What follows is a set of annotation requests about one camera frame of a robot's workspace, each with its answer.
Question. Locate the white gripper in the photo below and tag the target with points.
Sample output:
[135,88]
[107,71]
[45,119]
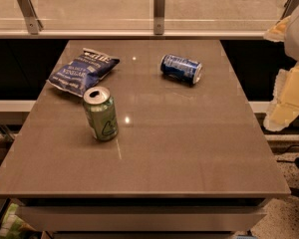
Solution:
[285,105]

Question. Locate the blue pepsi can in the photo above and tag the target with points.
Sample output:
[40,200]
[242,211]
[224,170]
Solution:
[181,68]

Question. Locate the green soda can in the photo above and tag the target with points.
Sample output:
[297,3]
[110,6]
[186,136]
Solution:
[100,110]

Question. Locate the blue chip bag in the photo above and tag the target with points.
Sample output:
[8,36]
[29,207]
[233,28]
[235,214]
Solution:
[83,72]

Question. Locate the white table drawer front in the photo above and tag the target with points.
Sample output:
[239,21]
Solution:
[141,219]

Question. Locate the glass railing panel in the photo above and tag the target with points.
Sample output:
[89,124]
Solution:
[210,15]

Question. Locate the middle metal railing bracket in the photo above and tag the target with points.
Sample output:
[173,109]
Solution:
[158,16]

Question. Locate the left metal railing bracket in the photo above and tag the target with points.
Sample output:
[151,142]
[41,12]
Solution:
[32,21]

